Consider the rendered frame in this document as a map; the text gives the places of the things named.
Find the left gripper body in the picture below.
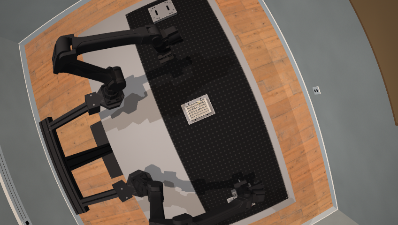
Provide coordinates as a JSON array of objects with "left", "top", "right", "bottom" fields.
[{"left": 155, "top": 49, "right": 172, "bottom": 64}]

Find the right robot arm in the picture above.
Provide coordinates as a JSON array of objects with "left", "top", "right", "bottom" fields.
[{"left": 130, "top": 173, "right": 265, "bottom": 225}]

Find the white grid rack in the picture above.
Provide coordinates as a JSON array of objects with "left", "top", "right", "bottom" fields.
[{"left": 185, "top": 98, "right": 211, "bottom": 121}]

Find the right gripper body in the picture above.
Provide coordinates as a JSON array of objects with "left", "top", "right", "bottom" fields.
[{"left": 234, "top": 180, "right": 247, "bottom": 195}]

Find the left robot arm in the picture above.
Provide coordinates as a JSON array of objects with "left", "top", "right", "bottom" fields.
[{"left": 52, "top": 24, "right": 183, "bottom": 106}]

